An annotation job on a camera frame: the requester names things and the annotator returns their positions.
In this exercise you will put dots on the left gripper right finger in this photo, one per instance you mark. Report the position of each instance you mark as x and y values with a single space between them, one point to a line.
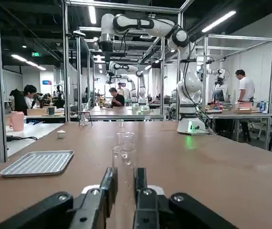
181 207

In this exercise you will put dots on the clear glass beaker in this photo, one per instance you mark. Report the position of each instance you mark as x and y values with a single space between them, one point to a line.
125 138

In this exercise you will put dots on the clear glass test tube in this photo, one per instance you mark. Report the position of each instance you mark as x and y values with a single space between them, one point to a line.
123 167

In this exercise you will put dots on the small glass beaker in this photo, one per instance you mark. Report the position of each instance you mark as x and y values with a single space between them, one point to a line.
121 124

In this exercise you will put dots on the round glass flask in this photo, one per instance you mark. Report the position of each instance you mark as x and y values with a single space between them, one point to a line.
83 122

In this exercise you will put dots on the pink plastic pitcher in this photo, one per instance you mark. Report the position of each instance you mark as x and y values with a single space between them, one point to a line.
17 121

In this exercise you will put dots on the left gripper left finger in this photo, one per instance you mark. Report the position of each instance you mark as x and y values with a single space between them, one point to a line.
62 205

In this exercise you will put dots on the flat cardboard box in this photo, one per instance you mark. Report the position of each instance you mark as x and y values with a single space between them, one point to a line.
37 112

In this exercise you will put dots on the ceiling strip light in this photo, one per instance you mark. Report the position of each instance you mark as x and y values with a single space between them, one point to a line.
219 21
92 14
19 57

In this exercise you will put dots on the black tripod stand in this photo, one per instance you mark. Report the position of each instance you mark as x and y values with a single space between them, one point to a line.
83 111

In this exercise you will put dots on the blue wall screen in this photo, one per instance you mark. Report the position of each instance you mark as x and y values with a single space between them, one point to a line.
47 82

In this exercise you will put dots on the ribbed metal tray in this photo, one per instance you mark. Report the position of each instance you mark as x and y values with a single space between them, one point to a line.
38 163

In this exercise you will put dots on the small white cup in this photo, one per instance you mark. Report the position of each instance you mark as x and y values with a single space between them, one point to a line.
61 134

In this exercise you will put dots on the green exit sign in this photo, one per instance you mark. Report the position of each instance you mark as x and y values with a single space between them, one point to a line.
36 54

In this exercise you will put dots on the dark green cup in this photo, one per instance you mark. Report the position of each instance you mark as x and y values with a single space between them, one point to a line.
51 111

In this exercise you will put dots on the person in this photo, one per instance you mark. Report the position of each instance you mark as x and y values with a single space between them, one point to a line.
117 99
246 86
29 95
120 86

